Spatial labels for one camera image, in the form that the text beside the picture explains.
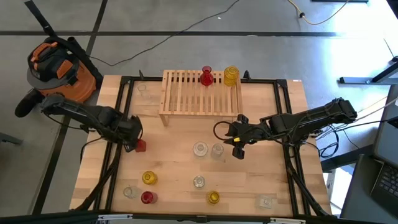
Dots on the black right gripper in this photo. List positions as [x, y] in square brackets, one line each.
[247, 133]

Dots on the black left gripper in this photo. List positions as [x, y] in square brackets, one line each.
[132, 129]

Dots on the red square ribbed glass vase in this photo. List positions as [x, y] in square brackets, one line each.
[141, 146]

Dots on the clear diamond-cut glass vase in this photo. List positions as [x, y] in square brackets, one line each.
[217, 150]

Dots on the yellow ribbed glass vase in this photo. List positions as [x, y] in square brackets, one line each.
[149, 178]
[231, 76]

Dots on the clear round glass vase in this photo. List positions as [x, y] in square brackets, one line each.
[200, 149]

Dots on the clear faceted glass vase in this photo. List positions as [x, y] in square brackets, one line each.
[130, 192]

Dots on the red tall ribbed glass vase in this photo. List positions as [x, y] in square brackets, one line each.
[147, 198]

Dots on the clear smooth glass carafe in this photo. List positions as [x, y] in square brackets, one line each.
[142, 88]

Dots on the clear ribbed tall glass vase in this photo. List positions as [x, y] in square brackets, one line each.
[199, 182]

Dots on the red round flared glass vase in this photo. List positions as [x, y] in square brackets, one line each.
[206, 79]

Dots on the yellow tall glass vase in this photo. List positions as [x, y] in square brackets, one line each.
[213, 197]

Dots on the clear square glass vase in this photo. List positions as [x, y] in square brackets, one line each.
[265, 202]

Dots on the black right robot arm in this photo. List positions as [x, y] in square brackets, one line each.
[311, 119]

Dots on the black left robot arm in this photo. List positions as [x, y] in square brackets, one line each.
[93, 116]

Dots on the wooden slatted shelf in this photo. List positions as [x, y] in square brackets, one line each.
[186, 99]

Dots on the orange and black shop vacuum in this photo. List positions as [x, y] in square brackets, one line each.
[62, 74]

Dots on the grey furniture foot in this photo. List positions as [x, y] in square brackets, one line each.
[9, 138]

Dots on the black desk leg stand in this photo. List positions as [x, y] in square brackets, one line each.
[357, 80]

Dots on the grey side desk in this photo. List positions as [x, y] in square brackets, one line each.
[357, 193]

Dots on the black laptop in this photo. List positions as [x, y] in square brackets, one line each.
[387, 183]

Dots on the black metal table frame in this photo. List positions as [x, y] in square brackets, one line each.
[264, 81]

